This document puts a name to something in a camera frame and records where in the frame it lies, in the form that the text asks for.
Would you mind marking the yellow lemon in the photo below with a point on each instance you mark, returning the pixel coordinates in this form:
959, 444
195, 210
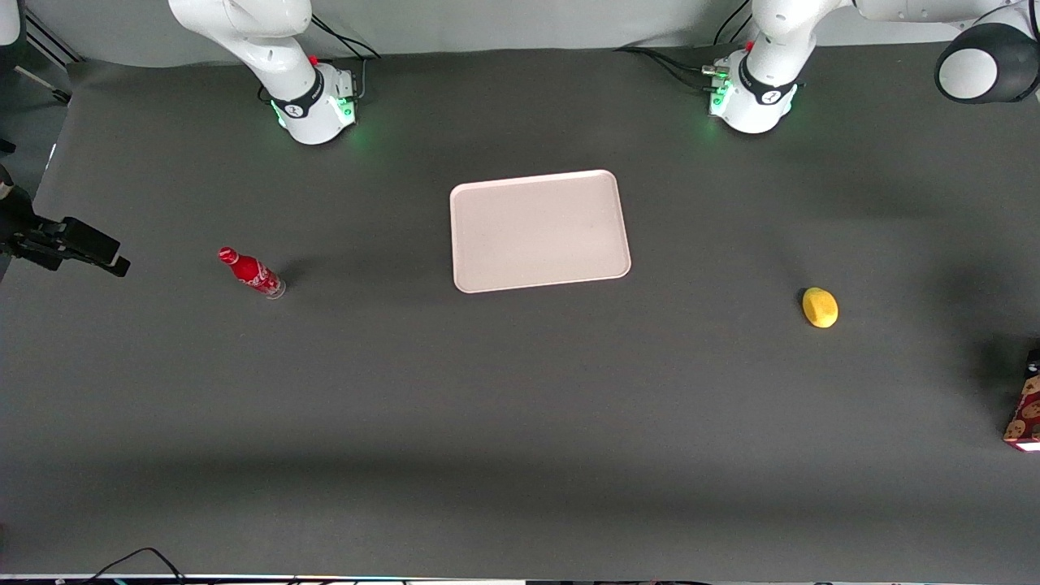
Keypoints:
820, 308

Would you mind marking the red cola bottle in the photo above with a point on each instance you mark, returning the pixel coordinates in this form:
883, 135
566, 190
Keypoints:
252, 273

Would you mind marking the right arm dark gripper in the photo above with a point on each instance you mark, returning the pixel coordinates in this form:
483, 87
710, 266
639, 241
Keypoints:
23, 229

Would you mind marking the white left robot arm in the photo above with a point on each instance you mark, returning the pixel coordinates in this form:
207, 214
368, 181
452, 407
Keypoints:
764, 89

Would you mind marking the red tartan cookie box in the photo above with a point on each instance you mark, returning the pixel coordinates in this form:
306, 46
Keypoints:
1029, 414

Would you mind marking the pale pink plastic tray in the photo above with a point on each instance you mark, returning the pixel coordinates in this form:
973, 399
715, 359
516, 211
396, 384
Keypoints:
540, 231

